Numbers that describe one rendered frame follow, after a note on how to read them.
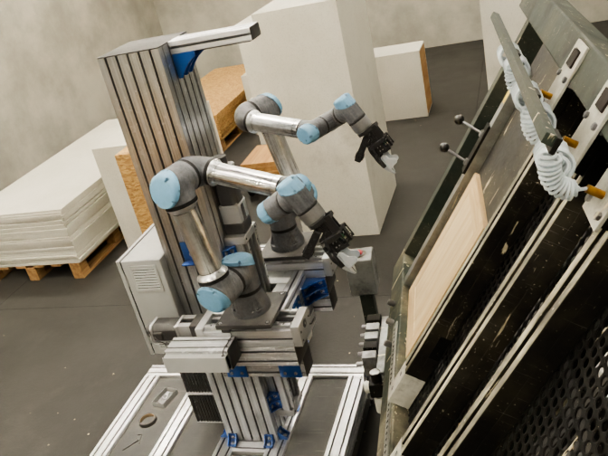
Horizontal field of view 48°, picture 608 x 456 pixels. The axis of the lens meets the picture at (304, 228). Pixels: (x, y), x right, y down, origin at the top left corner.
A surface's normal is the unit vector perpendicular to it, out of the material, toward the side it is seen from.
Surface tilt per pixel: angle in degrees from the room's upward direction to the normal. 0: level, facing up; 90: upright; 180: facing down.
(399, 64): 90
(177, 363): 90
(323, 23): 90
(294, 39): 90
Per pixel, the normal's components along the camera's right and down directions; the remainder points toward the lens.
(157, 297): -0.25, 0.47
